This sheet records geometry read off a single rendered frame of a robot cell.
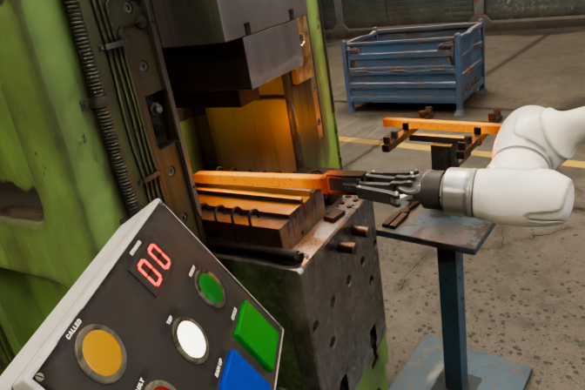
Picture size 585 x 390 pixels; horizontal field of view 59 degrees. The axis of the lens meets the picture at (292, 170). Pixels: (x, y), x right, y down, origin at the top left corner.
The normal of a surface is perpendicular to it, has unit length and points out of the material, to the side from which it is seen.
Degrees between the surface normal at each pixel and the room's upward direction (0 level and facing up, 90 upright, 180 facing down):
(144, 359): 60
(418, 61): 89
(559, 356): 0
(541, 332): 0
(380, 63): 89
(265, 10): 90
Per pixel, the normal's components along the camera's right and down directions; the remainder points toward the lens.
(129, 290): 0.77, -0.56
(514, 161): -0.28, -0.83
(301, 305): -0.48, 0.40
